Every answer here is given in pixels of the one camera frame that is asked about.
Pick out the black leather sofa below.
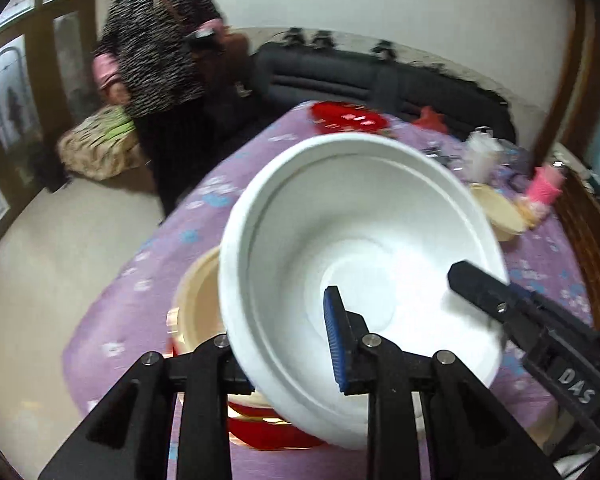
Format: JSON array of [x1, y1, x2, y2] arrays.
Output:
[[250, 42, 517, 143]]

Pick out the small bag of snack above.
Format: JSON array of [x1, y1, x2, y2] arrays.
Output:
[[515, 196, 550, 230]]

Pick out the large red plate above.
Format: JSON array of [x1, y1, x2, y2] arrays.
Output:
[[227, 417, 324, 451]]

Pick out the white plastic bowl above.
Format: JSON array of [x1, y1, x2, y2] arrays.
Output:
[[219, 133, 507, 450]]

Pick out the wooden side cabinet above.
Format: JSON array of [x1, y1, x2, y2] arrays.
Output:
[[555, 168, 600, 328]]

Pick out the red plastic bag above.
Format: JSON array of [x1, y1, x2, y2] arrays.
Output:
[[413, 105, 449, 134]]

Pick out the red glass dish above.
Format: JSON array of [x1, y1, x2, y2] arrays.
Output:
[[310, 101, 390, 136]]

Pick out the woman in patterned jacket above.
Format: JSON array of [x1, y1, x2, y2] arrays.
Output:
[[93, 0, 250, 216]]

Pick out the small beige plastic bowl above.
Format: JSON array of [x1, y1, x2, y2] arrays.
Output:
[[469, 183, 527, 243]]

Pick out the wooden glass panel doors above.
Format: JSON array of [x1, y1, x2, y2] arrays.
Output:
[[0, 0, 99, 240]]

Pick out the patterned bed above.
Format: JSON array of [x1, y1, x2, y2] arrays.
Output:
[[56, 105, 145, 181]]

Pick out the large beige plastic bowl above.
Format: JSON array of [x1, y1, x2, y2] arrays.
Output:
[[165, 246, 272, 409]]

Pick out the pink sleeved bottle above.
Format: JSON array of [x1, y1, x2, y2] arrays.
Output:
[[524, 160, 567, 219]]

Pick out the purple floral tablecloth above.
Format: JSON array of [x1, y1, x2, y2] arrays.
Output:
[[62, 102, 593, 479]]

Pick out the white plastic jar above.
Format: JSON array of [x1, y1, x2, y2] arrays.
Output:
[[463, 127, 503, 183]]

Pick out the red plate gold rim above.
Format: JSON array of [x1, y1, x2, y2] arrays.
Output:
[[166, 308, 288, 425]]

